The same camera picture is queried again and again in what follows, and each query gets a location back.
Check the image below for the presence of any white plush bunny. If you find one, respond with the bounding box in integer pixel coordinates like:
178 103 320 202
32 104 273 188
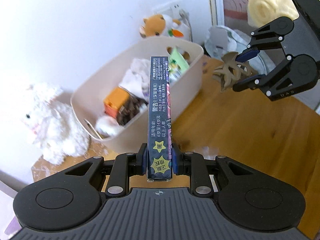
21 85 90 165

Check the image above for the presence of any beige storage bin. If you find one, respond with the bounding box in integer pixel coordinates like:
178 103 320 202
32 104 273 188
71 36 204 153

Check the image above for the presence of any orange plastic box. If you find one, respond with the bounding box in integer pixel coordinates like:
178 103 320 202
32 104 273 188
103 87 130 118

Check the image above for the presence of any yellow rolled towel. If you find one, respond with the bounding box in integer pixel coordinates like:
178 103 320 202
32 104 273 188
247 0 299 28

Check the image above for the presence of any green snack bag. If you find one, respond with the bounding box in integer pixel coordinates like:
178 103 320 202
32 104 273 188
167 47 190 83

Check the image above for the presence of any floral patterned box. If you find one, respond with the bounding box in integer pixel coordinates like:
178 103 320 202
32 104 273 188
31 140 118 182

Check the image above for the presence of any brown hair claw clip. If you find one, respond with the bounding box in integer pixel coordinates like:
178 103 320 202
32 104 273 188
213 51 258 92

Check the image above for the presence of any white wall socket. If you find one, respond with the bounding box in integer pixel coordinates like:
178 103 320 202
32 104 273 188
151 0 187 22

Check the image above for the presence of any orange hamster plush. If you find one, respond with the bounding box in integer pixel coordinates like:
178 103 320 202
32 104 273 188
139 14 191 41

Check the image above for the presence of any dark blue card box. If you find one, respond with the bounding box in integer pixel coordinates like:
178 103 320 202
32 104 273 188
147 56 173 181

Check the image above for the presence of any white furry plush with orange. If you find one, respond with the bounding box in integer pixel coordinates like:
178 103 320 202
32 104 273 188
95 115 124 138

